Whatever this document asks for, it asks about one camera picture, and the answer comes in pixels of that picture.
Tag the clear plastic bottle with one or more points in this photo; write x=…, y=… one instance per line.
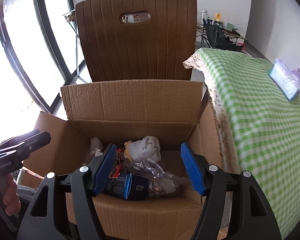
x=161, y=183

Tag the purple tissue pack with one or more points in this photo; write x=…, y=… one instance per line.
x=288, y=81

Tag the black folding chair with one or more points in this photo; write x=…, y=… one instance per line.
x=218, y=40

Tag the red snack bag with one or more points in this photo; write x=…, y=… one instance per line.
x=117, y=164

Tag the low side table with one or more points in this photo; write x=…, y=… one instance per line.
x=228, y=29

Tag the green checkered tablecloth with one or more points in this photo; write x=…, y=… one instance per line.
x=261, y=127

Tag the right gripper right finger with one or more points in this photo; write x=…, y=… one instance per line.
x=251, y=215

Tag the clear plastic wrap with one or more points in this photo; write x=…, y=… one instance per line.
x=95, y=150

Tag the person left hand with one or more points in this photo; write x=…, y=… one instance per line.
x=10, y=197

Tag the white knit glove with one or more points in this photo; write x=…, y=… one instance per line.
x=147, y=147

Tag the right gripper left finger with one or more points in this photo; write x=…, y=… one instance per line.
x=46, y=216

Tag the cardboard box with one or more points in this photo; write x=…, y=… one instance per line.
x=128, y=110

